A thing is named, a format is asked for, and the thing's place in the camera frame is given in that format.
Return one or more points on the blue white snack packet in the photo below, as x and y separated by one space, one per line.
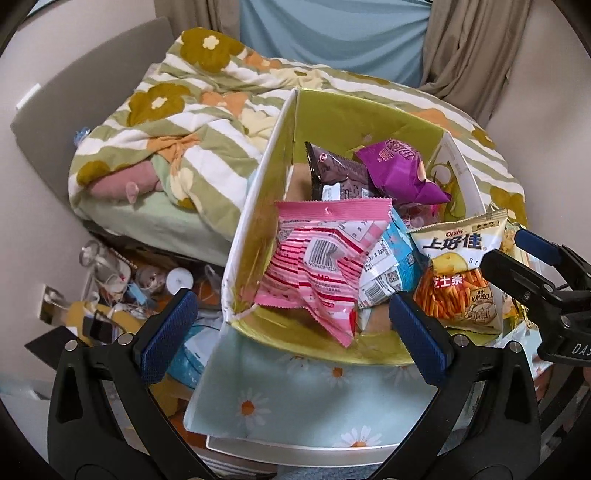
392 267

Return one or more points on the light blue bag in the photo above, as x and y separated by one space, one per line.
194 360

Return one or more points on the pink plush toy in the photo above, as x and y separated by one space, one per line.
120 184

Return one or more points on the brown snack packet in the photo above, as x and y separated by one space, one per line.
337 170

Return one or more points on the beige curtain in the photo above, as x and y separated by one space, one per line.
471 55
203 14

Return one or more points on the white orange cheese stick packet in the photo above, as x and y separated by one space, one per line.
457 277

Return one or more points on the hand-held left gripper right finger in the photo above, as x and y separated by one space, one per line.
420 339

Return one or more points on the floral striped blanket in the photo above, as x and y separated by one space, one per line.
207 134

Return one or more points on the white table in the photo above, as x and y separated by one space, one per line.
277 454

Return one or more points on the pink white snack packet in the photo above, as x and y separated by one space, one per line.
418 213

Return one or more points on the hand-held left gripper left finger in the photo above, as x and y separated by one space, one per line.
168 332

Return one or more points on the yellow-green cardboard box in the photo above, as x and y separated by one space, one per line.
392 120

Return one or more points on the white round object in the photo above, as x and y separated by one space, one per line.
178 279

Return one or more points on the light blue cloth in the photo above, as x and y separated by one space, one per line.
332 37

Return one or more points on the pink striped snack packet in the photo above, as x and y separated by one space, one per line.
318 263

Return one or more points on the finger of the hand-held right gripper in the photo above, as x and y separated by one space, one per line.
535 244
512 272

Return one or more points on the purple chip packet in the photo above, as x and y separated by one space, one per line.
397 175

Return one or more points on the green bed sheet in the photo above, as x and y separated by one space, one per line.
152 217

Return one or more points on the yellow chip packet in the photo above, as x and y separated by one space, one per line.
510 240

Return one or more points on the white power outlet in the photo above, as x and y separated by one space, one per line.
51 304

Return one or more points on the daisy print tablecloth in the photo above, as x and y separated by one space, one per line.
277 397

